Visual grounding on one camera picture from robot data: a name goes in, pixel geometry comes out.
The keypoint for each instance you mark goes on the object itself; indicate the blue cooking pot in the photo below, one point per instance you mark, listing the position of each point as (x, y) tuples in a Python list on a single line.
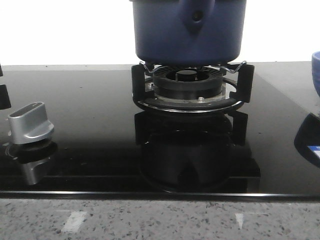
[(188, 33)]

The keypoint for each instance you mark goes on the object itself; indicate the blue ribbed bowl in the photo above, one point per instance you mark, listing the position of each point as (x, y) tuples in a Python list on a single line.
[(315, 71)]

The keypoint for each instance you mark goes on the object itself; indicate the black pot support grate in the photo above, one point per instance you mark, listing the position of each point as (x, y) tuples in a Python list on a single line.
[(238, 80)]

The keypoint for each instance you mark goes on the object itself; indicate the black gas burner head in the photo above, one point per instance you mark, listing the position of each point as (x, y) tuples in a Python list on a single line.
[(176, 84)]

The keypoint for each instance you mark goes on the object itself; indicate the black glass cooktop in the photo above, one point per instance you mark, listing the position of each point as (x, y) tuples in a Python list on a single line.
[(104, 147)]

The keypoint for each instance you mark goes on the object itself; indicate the silver stove control knob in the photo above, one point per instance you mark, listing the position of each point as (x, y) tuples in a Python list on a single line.
[(30, 124)]

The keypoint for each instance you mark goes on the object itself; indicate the black left burner grate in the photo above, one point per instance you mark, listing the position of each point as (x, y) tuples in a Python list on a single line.
[(5, 102)]

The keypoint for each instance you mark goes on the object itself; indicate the blue label sticker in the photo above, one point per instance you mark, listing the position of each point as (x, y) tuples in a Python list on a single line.
[(315, 149)]

